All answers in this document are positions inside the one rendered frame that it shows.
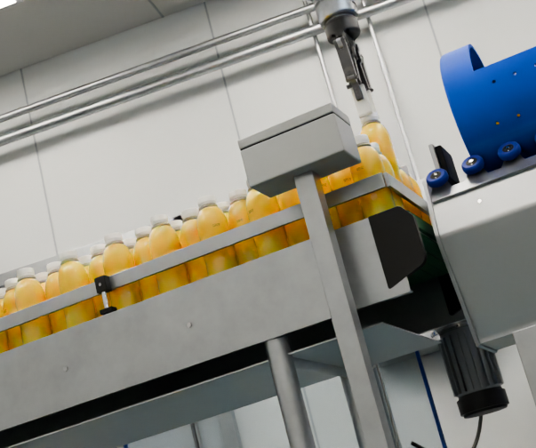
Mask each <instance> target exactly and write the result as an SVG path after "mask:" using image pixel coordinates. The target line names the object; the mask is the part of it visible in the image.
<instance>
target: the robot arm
mask: <svg viewBox="0 0 536 448"><path fill-rule="evenodd" d="M307 1H309V2H313V4H314V8H315V11H316V15H317V18H318V21H319V24H320V26H321V28H323V29H324V31H325V34H326V37H327V40H328V42H329V43H330V44H333V45H334V46H335V48H336V51H337V53H338V56H339V59H340V64H341V67H342V70H343V73H344V76H345V78H346V82H347V83H349V84H348V85H346V87H347V89H350V88H351V89H350V90H351V92H352V96H353V99H354V102H355V105H356V111H357V114H358V116H359V118H362V117H365V116H368V115H370V114H372V112H377V109H376V107H375V104H374V100H373V97H372V92H373V91H374V90H373V88H372V87H371V84H370V81H369V77H368V75H367V71H366V68H365V64H364V56H363V55H362V54H360V49H359V46H358V44H355V40H356V39H357V38H358V37H359V36H360V33H361V29H360V27H359V24H358V20H357V18H358V15H359V12H358V10H357V6H356V1H355V0H307ZM377 113H378V112H377Z"/></svg>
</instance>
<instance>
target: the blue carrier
mask: <svg viewBox="0 0 536 448"><path fill-rule="evenodd" d="M440 72H441V77H442V81H443V85H444V90H445V93H446V97H447V99H448V102H449V105H450V108H451V111H452V115H453V117H454V120H455V123H456V125H457V127H458V129H459V132H460V136H461V138H462V139H463V142H464V144H465V146H466V148H467V151H468V153H469V155H470V156H474V155H479V156H481V157H482V158H483V160H484V169H485V170H486V171H488V172H491V171H494V170H497V169H499V168H501V166H502V164H503V161H502V160H501V159H500V158H499V156H498V149H499V147H500V146H501V145H503V144H504V143H506V142H509V141H515V142H517V143H518V144H519V145H520V147H521V153H520V155H521V156H522V157H523V158H524V159H525V158H528V157H530V156H535V155H536V142H535V139H534V138H535V135H536V46H534V47H533V48H530V49H528V50H525V51H523V52H520V53H518V54H515V55H513V56H510V57H508V58H506V59H504V60H500V61H497V62H495V63H493V64H491V65H488V66H486V67H485V66H484V64H483V62H482V61H481V59H480V57H479V55H478V53H477V52H476V50H475V48H474V47H473V46H472V45H471V44H467V45H465V46H462V47H461V48H459V49H456V50H454V51H451V52H448V53H446V54H444V55H443V56H442V57H441V59H440ZM515 73H516V74H515ZM517 114H520V116H517ZM497 122H499V124H496V123H497Z"/></svg>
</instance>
